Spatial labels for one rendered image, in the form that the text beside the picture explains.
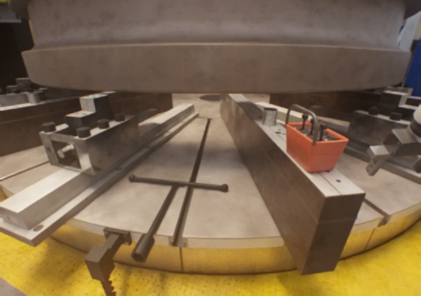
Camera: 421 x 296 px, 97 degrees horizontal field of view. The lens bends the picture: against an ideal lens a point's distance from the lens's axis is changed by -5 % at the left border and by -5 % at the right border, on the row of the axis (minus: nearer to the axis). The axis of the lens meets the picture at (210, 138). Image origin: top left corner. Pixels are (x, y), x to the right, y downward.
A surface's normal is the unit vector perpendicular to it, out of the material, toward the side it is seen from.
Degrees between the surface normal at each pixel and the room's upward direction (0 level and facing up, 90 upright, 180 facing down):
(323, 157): 97
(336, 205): 90
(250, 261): 90
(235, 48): 90
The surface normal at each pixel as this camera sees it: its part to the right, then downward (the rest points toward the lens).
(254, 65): 0.07, 0.39
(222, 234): 0.00, -0.92
